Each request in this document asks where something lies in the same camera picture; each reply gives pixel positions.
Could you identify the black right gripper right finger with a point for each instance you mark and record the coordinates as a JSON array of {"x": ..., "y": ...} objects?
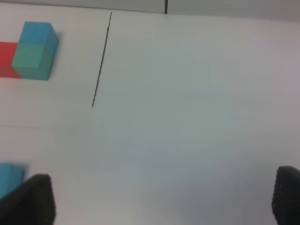
[{"x": 286, "y": 196}]

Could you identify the red template cube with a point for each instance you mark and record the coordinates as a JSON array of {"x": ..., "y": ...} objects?
[{"x": 7, "y": 52}]

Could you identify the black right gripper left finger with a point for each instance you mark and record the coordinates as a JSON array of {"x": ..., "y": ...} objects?
[{"x": 32, "y": 203}]

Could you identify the blue template cube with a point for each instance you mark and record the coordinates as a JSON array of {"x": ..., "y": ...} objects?
[{"x": 40, "y": 33}]

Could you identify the green template cube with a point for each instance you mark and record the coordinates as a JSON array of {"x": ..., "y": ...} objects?
[{"x": 32, "y": 61}]

